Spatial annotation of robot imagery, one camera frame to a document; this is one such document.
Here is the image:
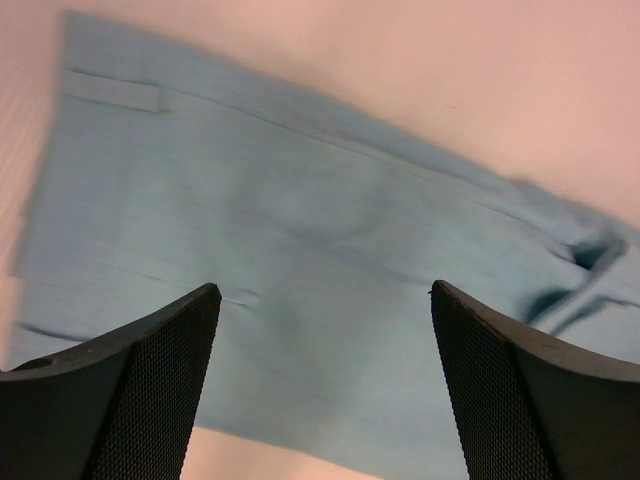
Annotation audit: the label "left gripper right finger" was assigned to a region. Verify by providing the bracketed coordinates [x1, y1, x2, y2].
[430, 280, 639, 480]

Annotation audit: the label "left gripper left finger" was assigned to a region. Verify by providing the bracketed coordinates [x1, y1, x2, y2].
[1, 283, 221, 480]

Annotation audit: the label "light blue trousers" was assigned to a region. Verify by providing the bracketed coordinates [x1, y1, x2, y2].
[9, 12, 639, 479]

